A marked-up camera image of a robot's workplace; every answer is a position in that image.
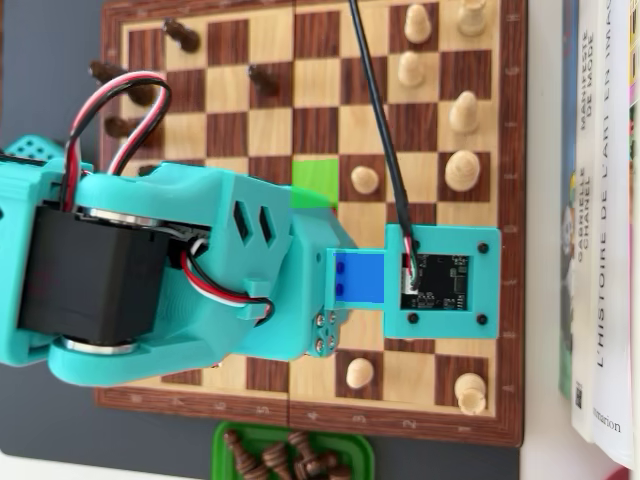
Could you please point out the captured dark chess piece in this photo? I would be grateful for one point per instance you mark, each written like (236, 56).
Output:
(315, 465)
(301, 444)
(276, 457)

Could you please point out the light wooden pawn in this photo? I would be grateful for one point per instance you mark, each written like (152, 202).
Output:
(417, 25)
(364, 180)
(360, 372)
(411, 70)

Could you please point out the wooden folding chessboard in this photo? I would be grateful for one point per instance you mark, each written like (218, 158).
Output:
(320, 125)

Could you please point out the green plastic tray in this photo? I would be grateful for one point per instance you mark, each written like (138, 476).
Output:
(355, 447)

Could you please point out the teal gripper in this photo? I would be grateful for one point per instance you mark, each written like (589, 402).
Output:
(311, 260)

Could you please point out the book with teal illustrated spine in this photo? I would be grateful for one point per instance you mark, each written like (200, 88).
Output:
(567, 200)

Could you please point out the dark wooden rook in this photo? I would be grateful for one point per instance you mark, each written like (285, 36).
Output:
(117, 127)

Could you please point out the light wooden king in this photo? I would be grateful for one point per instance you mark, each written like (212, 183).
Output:
(461, 171)

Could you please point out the dark wooden pawn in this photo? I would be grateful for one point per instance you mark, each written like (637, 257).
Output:
(265, 81)
(184, 36)

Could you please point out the white Gabrielle Chanel book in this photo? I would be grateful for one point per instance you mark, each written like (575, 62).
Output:
(585, 325)

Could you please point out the captured dark pawn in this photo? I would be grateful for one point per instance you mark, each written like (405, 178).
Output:
(339, 472)

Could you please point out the white art history book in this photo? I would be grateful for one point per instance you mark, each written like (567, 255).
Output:
(615, 300)

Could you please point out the light wooden bishop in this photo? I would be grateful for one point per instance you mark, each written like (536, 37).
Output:
(464, 114)

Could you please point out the pink object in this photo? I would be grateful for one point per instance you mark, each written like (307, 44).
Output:
(625, 474)

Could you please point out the captured dark bishop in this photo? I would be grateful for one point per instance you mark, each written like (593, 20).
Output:
(245, 459)

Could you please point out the light wooden rook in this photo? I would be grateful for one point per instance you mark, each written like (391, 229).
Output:
(472, 17)
(470, 392)

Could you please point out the teal camera mount with circuit board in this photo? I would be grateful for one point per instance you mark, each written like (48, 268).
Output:
(445, 240)

